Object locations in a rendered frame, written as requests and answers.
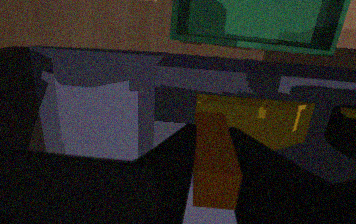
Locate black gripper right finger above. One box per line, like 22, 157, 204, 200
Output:
228, 127, 356, 224

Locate green tray rim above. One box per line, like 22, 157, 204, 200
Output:
170, 0, 351, 57

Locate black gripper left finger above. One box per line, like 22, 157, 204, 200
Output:
0, 124, 197, 224

